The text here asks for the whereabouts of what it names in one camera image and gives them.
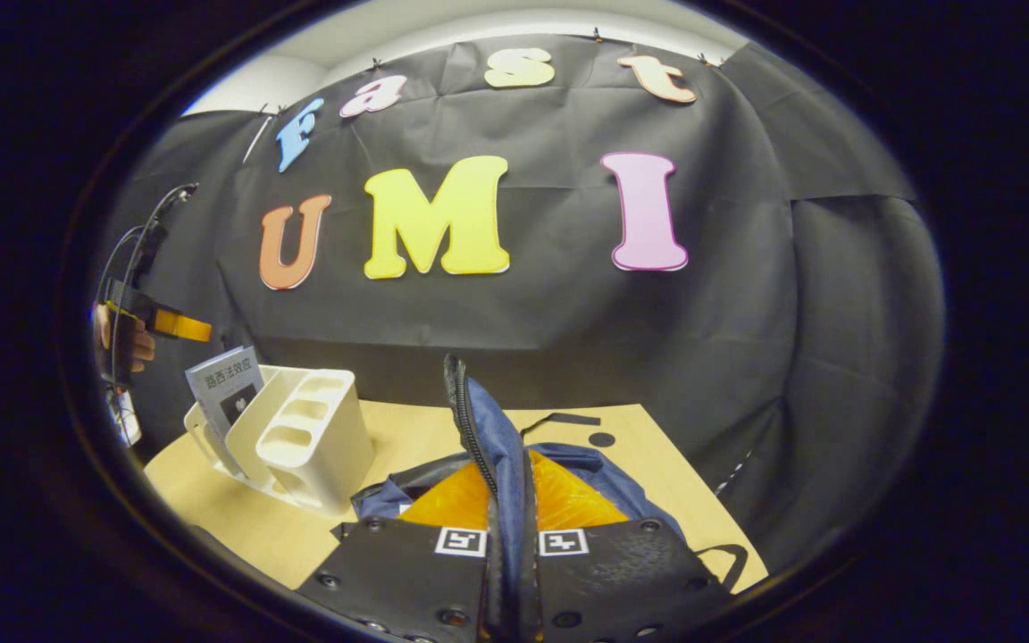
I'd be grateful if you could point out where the white plastic bookshelf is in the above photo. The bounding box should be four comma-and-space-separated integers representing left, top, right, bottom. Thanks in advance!
182, 364, 377, 517

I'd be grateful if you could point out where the blue schoolbag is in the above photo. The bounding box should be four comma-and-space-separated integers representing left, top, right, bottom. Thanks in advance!
331, 353, 752, 643

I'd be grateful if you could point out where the grey-blue cover book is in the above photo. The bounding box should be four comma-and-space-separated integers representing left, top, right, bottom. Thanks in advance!
184, 346, 265, 447

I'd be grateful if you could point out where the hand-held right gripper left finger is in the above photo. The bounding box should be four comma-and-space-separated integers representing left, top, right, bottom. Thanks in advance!
296, 451, 502, 643

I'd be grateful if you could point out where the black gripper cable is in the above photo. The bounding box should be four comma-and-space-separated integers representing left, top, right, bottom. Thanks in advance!
108, 181, 200, 296

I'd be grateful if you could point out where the black backdrop cloth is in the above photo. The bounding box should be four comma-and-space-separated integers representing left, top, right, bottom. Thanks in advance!
108, 36, 944, 572

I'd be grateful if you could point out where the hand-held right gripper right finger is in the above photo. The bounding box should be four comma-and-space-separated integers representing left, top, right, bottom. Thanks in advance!
523, 449, 739, 643

